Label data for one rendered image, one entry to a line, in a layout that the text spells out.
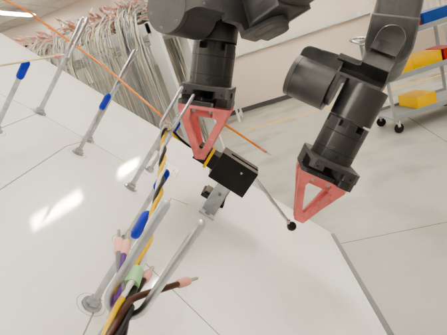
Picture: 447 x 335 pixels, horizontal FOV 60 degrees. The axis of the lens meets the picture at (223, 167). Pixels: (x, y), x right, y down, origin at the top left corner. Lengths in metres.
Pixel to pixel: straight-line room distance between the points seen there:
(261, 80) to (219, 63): 8.06
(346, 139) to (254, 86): 8.09
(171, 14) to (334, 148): 0.26
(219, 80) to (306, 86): 0.11
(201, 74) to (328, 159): 0.20
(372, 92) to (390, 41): 0.06
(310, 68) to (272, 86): 8.04
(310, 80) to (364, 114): 0.08
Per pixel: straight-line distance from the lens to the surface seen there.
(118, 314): 0.17
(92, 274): 0.34
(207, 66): 0.51
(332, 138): 0.52
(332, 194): 0.54
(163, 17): 0.46
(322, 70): 0.53
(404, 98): 4.66
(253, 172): 0.52
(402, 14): 0.56
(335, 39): 8.58
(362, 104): 0.52
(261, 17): 0.47
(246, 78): 8.58
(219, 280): 0.43
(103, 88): 1.12
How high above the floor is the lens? 1.30
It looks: 15 degrees down
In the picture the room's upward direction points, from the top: 18 degrees counter-clockwise
